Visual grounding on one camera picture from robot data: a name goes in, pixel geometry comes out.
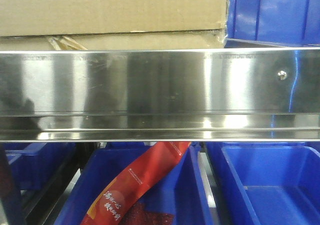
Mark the brown cardboard carton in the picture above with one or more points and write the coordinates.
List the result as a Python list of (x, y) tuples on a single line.
[(112, 24)]

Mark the blue bin with red bag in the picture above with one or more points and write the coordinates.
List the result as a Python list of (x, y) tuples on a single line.
[(177, 199)]

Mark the red snack bag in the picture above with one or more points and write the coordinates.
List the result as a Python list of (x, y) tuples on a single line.
[(117, 198)]

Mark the empty blue bin lower right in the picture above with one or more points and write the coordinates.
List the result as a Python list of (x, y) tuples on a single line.
[(266, 183)]

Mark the blue plastic crate upper right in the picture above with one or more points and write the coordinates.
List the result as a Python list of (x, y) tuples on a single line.
[(295, 22)]

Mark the blue bin lower left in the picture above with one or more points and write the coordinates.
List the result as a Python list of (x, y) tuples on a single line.
[(33, 164)]

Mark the stainless steel shelf rail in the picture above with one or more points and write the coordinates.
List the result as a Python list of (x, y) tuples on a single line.
[(240, 94)]

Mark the dark shelf post lower left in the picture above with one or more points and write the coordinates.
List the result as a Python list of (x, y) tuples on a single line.
[(11, 212)]

